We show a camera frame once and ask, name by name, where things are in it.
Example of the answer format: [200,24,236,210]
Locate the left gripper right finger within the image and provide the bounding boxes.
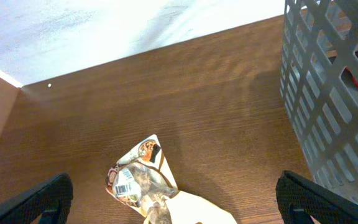
[275,170,358,224]

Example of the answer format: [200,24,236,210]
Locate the grey plastic basket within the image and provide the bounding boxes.
[280,0,358,204]

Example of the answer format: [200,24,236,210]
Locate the brown white snack bag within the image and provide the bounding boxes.
[105,134,236,224]

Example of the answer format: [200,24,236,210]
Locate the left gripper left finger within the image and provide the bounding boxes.
[0,173,73,224]

